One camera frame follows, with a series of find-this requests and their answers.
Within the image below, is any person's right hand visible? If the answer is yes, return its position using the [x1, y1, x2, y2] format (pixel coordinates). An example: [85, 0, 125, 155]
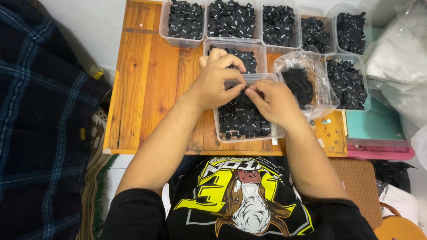
[244, 79, 306, 131]

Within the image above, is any person's left hand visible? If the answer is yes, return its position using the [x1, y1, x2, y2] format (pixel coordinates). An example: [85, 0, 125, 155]
[182, 48, 248, 113]

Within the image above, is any bundle of black threads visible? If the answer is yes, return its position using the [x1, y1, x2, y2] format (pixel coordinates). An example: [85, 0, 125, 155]
[281, 67, 315, 109]

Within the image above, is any clear plastic container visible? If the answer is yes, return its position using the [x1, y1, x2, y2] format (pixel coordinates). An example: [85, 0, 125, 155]
[330, 3, 373, 56]
[202, 37, 268, 76]
[260, 3, 301, 54]
[324, 52, 372, 112]
[159, 0, 207, 48]
[298, 13, 336, 56]
[204, 0, 263, 43]
[213, 73, 287, 143]

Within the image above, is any clear plastic bag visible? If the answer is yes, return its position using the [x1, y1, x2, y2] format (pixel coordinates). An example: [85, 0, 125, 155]
[272, 50, 339, 121]

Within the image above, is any teal box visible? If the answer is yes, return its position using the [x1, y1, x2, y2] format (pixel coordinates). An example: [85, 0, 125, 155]
[344, 26, 408, 141]

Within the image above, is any black printed t-shirt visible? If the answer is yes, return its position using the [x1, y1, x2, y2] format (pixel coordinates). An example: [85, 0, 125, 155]
[99, 155, 379, 240]

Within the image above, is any pink plastic tray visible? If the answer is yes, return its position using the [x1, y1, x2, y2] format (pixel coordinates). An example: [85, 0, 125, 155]
[346, 137, 415, 161]

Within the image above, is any brown woven mat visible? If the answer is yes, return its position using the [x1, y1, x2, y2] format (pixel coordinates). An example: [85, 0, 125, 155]
[330, 158, 383, 229]

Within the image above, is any small yellow object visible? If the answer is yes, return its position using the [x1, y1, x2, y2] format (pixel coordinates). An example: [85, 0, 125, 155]
[89, 66, 105, 80]

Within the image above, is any heap of white plastic bags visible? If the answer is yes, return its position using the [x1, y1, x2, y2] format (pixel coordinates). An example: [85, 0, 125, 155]
[364, 0, 427, 161]

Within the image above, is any black plastic bag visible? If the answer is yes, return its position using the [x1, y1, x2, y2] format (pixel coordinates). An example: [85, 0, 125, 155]
[370, 159, 417, 194]

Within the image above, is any patterned brown green rug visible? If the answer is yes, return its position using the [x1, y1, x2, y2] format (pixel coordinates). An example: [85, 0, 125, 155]
[77, 107, 119, 240]

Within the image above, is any white plastic bag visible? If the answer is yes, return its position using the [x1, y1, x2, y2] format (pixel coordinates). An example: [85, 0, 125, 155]
[380, 184, 420, 224]

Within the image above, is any dark blue plaid cloth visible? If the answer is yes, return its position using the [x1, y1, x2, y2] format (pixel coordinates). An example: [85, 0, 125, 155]
[0, 0, 111, 240]

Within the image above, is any orange wooden bag with handle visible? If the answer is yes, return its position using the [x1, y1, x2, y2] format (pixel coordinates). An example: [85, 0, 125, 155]
[373, 201, 427, 240]

